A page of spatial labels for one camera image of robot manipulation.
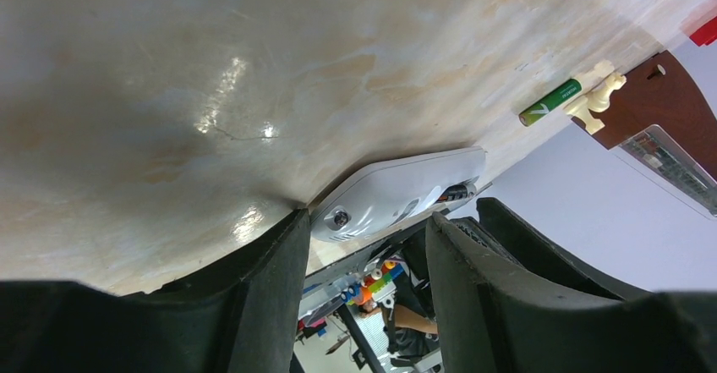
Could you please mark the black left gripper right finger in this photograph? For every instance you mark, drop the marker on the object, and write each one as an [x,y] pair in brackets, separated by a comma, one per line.
[495,316]

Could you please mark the cream chess piece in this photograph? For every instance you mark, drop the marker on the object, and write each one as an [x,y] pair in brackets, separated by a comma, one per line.
[597,86]

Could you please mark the dark AA battery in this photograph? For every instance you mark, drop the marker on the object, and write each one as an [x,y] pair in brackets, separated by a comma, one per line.
[457,192]

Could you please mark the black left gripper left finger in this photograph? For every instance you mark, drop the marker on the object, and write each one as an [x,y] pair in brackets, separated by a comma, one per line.
[237,314]

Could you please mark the brown wooden metronome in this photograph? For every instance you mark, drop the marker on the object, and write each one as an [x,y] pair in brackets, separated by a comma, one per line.
[661,119]

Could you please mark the green AA battery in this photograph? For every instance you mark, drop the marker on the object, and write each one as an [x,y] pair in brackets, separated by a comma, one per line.
[549,102]

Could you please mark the white remote control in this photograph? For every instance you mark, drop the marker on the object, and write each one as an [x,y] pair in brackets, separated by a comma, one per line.
[382,194]

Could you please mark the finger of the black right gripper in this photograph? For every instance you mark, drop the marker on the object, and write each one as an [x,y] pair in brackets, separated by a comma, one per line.
[540,255]

